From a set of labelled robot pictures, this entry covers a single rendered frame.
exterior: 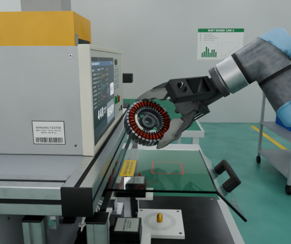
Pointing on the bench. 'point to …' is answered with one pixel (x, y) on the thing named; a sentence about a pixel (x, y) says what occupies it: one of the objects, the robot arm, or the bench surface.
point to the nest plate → (173, 226)
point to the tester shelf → (50, 180)
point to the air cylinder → (116, 213)
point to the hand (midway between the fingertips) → (145, 123)
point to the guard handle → (233, 180)
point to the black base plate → (187, 218)
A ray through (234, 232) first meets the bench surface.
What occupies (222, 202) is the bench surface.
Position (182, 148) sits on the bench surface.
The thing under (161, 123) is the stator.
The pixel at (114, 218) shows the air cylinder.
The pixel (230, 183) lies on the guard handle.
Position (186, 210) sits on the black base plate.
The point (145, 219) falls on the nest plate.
